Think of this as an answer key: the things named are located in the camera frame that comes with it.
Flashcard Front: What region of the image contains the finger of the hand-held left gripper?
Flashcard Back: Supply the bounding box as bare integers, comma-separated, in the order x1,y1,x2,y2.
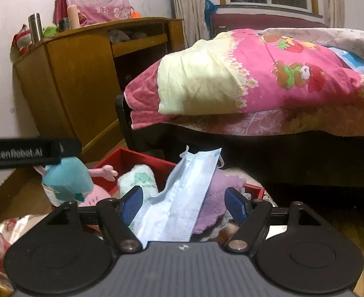
60,138,82,161

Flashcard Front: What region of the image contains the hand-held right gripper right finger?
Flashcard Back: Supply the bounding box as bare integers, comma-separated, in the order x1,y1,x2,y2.
225,187,326,252

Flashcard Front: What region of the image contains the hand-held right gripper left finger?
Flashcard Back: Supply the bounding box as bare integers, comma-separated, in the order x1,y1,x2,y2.
45,186,144,252

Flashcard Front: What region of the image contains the purple towel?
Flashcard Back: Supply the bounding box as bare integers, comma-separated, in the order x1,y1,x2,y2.
193,170,247,236

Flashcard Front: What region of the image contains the white green towel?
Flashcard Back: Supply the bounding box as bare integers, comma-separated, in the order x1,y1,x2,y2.
117,164,158,200

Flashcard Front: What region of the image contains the pink pig plush toy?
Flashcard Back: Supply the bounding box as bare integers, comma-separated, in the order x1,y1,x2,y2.
33,156,119,232

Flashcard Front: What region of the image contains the red cardboard box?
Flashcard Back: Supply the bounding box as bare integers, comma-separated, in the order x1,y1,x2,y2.
94,148,266,201

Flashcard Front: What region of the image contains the blue face mask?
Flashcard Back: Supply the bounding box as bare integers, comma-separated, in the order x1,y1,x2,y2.
129,145,225,242

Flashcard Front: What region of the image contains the wooden desk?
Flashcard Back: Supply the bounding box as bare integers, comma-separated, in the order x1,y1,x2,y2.
13,17,185,163

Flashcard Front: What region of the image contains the clear plastic bag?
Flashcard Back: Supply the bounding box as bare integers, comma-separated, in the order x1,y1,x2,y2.
0,213,54,245

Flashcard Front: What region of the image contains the red plush doll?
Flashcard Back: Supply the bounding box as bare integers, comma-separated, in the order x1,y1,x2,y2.
11,24,32,56

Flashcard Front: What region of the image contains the grey cloth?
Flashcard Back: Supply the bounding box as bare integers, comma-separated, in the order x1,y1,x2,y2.
108,30,131,44

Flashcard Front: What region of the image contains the steel thermos bottle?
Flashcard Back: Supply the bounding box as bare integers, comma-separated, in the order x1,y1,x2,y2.
28,13,43,42

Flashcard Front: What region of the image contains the pink cartoon quilt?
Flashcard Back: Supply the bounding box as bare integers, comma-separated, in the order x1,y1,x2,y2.
125,28,364,130

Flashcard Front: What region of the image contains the pink tall cup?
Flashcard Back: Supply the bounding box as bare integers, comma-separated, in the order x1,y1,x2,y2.
67,4,78,29

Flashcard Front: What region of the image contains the pink lace cloth cover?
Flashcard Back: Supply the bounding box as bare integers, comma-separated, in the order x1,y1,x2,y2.
53,0,132,27

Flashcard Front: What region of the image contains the beige curtain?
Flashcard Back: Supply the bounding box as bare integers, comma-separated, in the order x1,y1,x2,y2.
169,0,209,50
312,0,346,28

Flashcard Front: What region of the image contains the blue plastic bag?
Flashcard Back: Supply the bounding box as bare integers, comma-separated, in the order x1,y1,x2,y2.
204,0,216,27

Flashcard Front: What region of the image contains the white floral sheet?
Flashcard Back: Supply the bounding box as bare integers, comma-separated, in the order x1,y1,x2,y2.
259,27,364,78

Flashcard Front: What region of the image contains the dark bed frame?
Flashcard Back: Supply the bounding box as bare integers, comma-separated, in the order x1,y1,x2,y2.
115,94,364,208

